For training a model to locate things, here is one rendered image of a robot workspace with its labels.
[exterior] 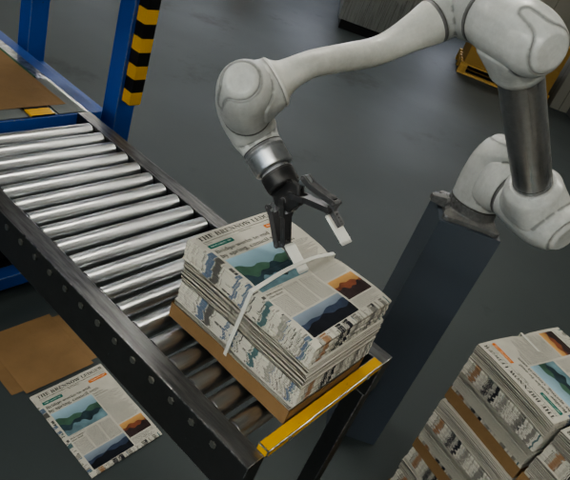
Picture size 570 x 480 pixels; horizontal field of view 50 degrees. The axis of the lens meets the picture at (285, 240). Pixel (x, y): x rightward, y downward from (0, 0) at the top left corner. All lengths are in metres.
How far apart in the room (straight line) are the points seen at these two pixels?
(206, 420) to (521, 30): 0.98
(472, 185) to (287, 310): 0.86
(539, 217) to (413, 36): 0.61
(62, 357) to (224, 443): 1.26
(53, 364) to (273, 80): 1.54
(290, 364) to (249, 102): 0.51
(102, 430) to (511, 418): 1.29
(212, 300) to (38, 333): 1.27
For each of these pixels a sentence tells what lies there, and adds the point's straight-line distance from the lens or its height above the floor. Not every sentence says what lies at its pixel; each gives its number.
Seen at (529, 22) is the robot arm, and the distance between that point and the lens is 1.33.
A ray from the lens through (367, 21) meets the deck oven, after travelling 8.36.
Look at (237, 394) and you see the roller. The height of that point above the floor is 0.80.
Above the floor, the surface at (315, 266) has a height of 1.03.
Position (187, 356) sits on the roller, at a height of 0.80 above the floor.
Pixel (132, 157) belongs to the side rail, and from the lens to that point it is 2.04.
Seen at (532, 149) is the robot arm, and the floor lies 1.36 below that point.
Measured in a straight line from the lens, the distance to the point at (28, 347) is 2.45.
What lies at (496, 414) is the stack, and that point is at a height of 0.71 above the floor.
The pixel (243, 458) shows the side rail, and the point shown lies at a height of 0.80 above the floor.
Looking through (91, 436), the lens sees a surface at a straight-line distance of 2.21.
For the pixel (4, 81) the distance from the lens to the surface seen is 2.38.
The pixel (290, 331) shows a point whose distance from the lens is 1.19.
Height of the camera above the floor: 1.77
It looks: 32 degrees down
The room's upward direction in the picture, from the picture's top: 21 degrees clockwise
